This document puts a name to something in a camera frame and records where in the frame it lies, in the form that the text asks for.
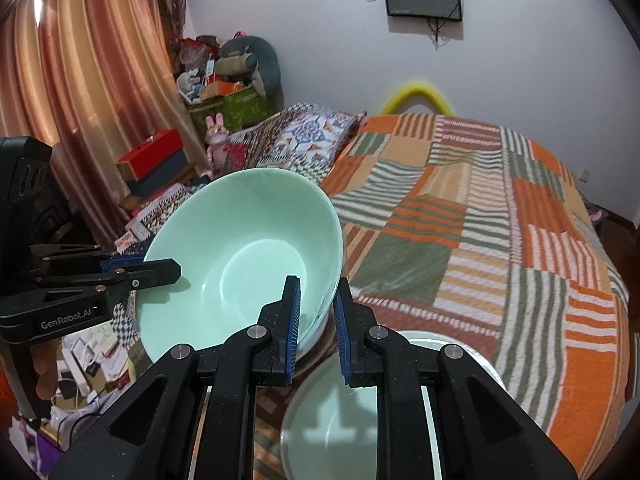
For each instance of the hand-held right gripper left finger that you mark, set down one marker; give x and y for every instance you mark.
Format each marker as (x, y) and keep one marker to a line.
(292, 330)

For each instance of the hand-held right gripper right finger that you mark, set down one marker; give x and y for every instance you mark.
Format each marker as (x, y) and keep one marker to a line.
(345, 340)

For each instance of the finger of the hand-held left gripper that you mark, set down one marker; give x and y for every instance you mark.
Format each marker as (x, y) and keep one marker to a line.
(150, 272)
(120, 263)

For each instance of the large white plate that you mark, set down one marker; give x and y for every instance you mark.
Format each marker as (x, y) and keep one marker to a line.
(425, 336)

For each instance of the green plate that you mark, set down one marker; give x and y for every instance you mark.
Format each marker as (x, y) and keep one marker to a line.
(325, 420)

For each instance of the green bowl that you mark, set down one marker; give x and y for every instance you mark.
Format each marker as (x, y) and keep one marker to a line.
(240, 230)

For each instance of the person's left hand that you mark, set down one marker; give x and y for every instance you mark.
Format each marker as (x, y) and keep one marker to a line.
(47, 375)

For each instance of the pile of papers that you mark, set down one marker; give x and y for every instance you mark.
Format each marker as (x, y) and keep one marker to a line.
(95, 355)

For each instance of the dark blue box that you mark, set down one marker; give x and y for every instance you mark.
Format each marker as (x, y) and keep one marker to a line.
(160, 177)

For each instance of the red box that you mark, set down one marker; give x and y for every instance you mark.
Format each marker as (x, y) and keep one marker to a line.
(150, 152)

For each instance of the pink bunny toy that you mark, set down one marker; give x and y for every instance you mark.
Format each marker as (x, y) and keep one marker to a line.
(216, 135)

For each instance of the striped patchwork blanket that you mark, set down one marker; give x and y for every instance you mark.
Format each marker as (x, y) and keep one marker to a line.
(450, 210)

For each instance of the green cardboard box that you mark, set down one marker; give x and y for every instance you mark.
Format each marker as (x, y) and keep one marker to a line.
(240, 107)

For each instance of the patterned pillow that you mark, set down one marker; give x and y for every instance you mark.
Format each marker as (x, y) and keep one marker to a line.
(300, 135)

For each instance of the orange striped curtain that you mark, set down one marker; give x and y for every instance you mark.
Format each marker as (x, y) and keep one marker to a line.
(100, 60)

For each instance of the white wall outlet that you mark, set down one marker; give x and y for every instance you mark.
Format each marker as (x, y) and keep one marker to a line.
(585, 176)

